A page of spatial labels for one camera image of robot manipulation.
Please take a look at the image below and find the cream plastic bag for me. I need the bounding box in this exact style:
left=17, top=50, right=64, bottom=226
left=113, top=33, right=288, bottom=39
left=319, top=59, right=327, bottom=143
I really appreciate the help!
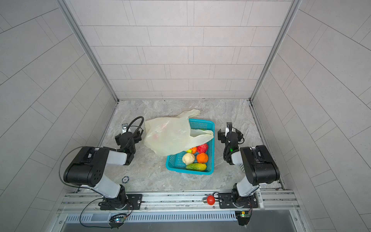
left=144, top=109, right=215, bottom=156

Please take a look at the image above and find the red emergency stop button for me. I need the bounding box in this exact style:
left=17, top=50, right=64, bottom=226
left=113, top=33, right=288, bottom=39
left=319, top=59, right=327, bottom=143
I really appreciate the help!
left=203, top=195, right=215, bottom=206

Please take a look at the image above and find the green cucumber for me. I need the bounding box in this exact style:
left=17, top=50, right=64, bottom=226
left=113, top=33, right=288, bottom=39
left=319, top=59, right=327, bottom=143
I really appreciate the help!
left=186, top=163, right=207, bottom=172

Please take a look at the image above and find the beige round fruit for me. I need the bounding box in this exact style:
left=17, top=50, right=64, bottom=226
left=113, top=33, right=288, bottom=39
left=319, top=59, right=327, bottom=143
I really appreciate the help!
left=182, top=153, right=196, bottom=165

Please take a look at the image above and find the orange fruit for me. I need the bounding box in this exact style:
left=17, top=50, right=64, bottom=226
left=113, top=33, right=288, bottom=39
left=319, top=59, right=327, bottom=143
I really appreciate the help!
left=196, top=153, right=209, bottom=163

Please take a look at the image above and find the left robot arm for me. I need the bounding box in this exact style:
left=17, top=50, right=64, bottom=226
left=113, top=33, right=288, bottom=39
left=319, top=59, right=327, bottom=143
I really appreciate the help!
left=61, top=116, right=144, bottom=212

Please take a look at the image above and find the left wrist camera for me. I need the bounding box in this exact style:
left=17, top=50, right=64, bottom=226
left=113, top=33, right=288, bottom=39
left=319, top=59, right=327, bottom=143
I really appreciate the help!
left=121, top=123, right=128, bottom=133

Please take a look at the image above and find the teal plastic basket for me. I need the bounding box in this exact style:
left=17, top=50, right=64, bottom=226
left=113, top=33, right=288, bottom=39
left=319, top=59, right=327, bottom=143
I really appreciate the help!
left=165, top=118, right=216, bottom=176

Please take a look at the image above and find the red apple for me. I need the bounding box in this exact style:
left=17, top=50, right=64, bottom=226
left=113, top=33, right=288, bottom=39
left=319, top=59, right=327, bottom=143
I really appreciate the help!
left=197, top=144, right=209, bottom=154

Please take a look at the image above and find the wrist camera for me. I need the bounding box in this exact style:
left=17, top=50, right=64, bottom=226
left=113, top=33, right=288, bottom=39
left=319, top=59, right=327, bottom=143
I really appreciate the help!
left=225, top=122, right=233, bottom=135
left=121, top=123, right=128, bottom=133

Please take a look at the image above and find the right circuit board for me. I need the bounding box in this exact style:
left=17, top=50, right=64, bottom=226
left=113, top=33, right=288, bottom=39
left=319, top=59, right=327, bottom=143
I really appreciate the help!
left=235, top=211, right=251, bottom=226

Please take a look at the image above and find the left circuit board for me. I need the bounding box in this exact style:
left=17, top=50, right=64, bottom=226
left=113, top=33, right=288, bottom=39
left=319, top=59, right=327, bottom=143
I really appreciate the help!
left=109, top=213, right=127, bottom=224

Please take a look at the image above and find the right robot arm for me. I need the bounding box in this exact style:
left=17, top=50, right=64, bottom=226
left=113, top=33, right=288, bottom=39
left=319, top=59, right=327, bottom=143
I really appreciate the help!
left=218, top=122, right=280, bottom=208

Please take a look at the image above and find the circuit board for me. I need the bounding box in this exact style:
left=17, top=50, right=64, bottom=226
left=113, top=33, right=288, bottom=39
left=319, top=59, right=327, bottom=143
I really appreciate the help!
left=109, top=213, right=127, bottom=224
left=235, top=211, right=251, bottom=226

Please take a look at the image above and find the small black ring marker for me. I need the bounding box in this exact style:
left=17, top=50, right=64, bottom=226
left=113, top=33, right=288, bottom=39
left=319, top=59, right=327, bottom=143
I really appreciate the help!
left=122, top=176, right=129, bottom=183

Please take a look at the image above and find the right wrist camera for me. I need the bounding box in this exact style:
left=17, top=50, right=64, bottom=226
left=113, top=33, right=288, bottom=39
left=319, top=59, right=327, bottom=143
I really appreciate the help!
left=225, top=122, right=233, bottom=135

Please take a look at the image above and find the aluminium mounting rail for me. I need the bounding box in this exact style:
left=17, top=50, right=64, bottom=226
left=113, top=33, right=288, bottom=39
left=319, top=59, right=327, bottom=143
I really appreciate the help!
left=56, top=189, right=300, bottom=215

